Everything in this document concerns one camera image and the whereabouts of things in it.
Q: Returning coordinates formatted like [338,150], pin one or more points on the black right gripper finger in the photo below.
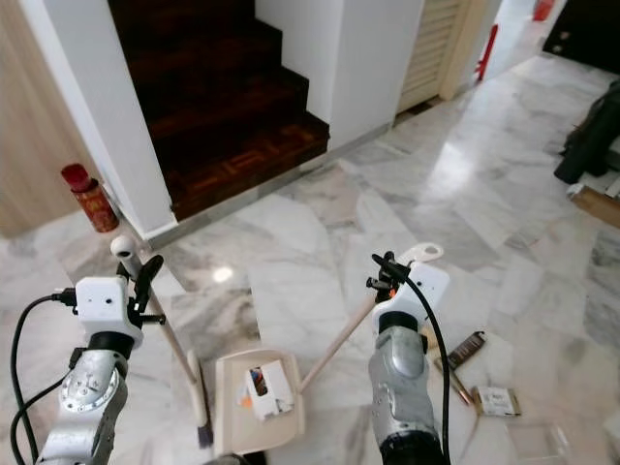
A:
[389,263]

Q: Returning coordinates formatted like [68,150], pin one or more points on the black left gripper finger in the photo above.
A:
[146,281]

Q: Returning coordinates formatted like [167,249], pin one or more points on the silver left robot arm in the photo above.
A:
[87,392]

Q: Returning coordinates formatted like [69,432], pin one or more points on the red lidded can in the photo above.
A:
[95,203]

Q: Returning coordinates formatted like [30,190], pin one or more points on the dark brown wrapper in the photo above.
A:
[467,349]

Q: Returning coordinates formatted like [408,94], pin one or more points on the white crumpled carton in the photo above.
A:
[273,395]

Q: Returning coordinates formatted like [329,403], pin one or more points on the small white packet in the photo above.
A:
[497,401]

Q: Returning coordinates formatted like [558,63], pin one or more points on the dark wooden staircase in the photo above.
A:
[223,107]

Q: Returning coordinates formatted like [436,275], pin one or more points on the brown cardboard box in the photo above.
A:
[599,205]

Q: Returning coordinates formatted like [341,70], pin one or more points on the beige louvered door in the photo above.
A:
[431,48]

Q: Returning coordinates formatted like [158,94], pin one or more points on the clear plastic wrapper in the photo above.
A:
[541,442]

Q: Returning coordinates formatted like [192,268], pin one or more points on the long red hanging ornament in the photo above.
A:
[485,50]

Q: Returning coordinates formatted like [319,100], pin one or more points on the black bag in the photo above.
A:
[591,136]

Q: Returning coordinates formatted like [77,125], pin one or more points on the small red object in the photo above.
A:
[542,8]

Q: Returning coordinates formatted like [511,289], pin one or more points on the black door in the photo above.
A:
[586,34]

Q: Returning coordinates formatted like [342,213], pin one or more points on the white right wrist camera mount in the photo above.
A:
[426,293]

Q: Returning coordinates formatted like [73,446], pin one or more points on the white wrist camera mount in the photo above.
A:
[105,302]
[426,293]

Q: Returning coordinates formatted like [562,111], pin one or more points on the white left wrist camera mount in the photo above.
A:
[105,302]

